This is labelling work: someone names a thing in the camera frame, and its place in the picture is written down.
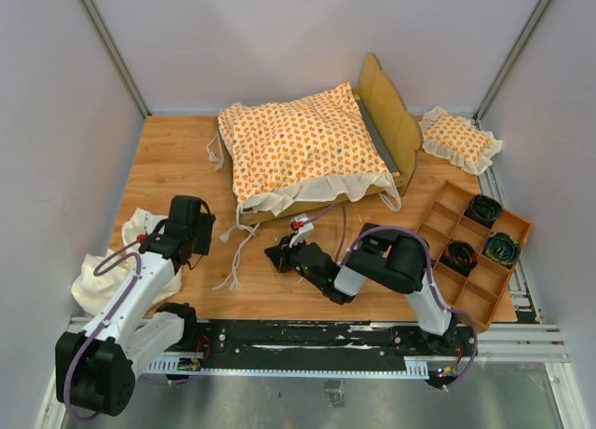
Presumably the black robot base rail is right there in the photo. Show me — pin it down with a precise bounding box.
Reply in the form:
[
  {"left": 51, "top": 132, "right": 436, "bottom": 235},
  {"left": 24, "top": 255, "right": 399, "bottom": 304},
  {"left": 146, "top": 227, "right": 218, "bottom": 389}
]
[{"left": 65, "top": 317, "right": 569, "bottom": 379}]

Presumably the dark rolled sock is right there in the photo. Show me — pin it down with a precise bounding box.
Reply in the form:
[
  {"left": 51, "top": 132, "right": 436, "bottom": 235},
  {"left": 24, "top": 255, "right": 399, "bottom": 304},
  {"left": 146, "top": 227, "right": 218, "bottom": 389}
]
[
  {"left": 465, "top": 194, "right": 503, "bottom": 228},
  {"left": 482, "top": 232, "right": 521, "bottom": 269},
  {"left": 440, "top": 240, "right": 478, "bottom": 276}
]

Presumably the wooden pet bed frame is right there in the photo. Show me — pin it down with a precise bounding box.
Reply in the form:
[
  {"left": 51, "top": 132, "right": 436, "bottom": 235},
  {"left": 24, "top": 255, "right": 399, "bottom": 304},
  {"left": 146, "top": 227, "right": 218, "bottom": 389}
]
[{"left": 237, "top": 52, "right": 422, "bottom": 225}]

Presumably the duck print small pillow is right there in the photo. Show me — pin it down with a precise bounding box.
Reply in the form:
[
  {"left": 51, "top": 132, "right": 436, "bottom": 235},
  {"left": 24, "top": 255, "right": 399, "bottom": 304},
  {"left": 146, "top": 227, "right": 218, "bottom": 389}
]
[{"left": 419, "top": 106, "right": 502, "bottom": 176}]

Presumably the cream cloth pile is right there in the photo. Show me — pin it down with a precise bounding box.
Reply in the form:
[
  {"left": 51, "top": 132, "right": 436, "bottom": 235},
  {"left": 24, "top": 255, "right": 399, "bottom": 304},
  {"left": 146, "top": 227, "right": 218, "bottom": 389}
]
[{"left": 71, "top": 208, "right": 166, "bottom": 315}]

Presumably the wooden compartment organizer box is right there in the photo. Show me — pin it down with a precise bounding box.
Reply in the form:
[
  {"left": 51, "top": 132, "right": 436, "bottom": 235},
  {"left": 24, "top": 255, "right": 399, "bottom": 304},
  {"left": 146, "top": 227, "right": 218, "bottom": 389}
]
[{"left": 416, "top": 181, "right": 533, "bottom": 331}]

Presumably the duck print bed cover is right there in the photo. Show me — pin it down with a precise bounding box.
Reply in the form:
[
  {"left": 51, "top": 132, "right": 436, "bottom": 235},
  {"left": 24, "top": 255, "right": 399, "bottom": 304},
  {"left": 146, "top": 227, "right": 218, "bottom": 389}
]
[{"left": 205, "top": 81, "right": 403, "bottom": 294}]

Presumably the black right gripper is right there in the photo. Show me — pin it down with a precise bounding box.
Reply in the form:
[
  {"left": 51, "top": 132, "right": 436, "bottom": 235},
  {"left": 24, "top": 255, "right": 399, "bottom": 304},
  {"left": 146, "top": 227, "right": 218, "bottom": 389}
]
[{"left": 264, "top": 233, "right": 324, "bottom": 288}]

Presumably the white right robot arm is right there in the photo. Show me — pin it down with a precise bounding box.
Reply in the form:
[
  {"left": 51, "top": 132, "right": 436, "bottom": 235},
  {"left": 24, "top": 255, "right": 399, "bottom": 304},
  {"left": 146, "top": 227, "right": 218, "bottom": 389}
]
[{"left": 264, "top": 222, "right": 455, "bottom": 355}]

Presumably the dark rolled sock upper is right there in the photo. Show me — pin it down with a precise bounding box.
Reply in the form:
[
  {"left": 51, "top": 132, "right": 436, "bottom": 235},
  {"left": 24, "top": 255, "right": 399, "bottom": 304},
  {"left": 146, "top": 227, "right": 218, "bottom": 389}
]
[{"left": 465, "top": 194, "right": 503, "bottom": 228}]

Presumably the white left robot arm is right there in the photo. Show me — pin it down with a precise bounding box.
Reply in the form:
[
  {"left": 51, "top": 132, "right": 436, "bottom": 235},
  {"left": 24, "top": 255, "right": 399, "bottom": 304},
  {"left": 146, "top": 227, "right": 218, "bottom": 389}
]
[{"left": 55, "top": 195, "right": 216, "bottom": 422}]

